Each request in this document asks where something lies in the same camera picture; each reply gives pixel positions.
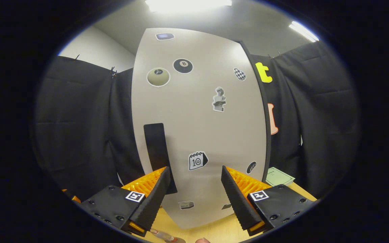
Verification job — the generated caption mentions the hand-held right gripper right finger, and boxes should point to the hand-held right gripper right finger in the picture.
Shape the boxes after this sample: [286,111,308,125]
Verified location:
[221,165,317,237]

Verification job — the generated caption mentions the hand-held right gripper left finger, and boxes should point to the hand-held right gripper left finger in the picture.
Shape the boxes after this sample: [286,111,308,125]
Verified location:
[80,166,171,237]

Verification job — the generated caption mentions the clear plastic bottle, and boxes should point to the clear plastic bottle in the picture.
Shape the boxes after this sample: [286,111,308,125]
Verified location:
[149,228,186,243]

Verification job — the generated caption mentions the black door handle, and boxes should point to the black door handle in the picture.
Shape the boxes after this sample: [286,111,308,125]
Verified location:
[143,123,178,195]

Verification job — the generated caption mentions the grey cabinet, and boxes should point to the grey cabinet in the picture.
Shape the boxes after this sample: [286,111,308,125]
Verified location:
[237,40,272,184]

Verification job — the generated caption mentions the beige cabinet door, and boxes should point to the beige cabinet door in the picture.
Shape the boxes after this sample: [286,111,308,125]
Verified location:
[131,28,267,230]

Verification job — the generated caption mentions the green book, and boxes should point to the green book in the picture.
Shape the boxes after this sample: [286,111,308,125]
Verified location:
[265,167,295,187]

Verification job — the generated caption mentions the black backdrop cloth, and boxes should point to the black backdrop cloth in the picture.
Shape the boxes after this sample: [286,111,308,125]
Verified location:
[34,40,360,203]

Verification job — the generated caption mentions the small ceiling light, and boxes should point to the small ceiling light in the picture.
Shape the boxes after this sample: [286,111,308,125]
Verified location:
[289,21,320,43]

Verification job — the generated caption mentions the large ceiling light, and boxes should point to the large ceiling light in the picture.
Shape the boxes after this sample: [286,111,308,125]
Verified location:
[145,0,233,14]

